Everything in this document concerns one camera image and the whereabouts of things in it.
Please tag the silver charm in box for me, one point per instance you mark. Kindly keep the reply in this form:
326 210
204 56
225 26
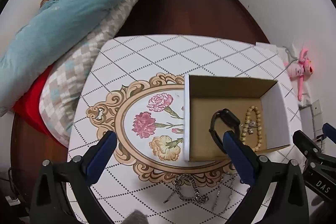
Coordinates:
251 126

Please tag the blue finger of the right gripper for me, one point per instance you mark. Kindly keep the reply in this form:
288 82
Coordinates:
305 145
329 131

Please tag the pink panther plush toy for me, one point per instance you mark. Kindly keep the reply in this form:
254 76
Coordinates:
299 69

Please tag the wall socket panel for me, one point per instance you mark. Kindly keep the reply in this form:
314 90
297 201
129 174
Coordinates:
317 117

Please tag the white cardboard box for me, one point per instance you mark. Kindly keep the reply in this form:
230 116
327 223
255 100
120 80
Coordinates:
214 105

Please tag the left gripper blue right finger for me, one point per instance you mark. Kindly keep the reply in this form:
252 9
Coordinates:
242 157

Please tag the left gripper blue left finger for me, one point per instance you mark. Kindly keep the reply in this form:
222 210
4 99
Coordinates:
98 156

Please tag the red sheet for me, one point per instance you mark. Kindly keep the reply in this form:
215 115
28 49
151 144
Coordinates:
27 107

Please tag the teal quilt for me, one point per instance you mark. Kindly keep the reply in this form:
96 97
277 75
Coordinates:
46 37

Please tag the checkered mattress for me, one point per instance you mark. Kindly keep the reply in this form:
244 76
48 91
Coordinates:
65 82

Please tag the floral patterned tablecloth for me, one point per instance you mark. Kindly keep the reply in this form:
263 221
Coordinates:
136 89

